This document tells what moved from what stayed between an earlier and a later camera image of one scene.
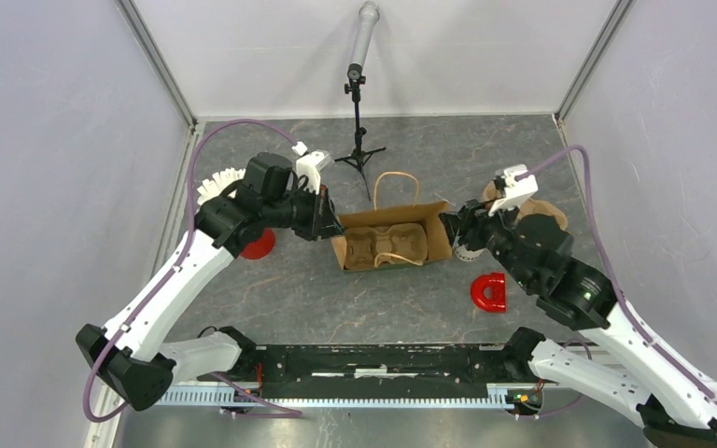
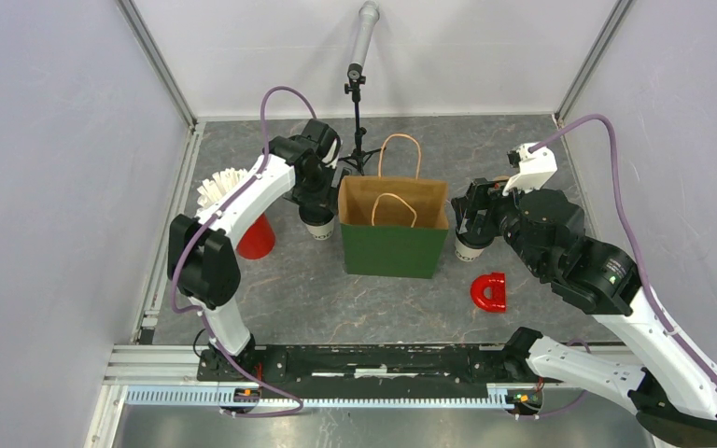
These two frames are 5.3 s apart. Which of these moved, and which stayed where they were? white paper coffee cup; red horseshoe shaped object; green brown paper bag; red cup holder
Moved: green brown paper bag
Stayed: red horseshoe shaped object; red cup holder; white paper coffee cup
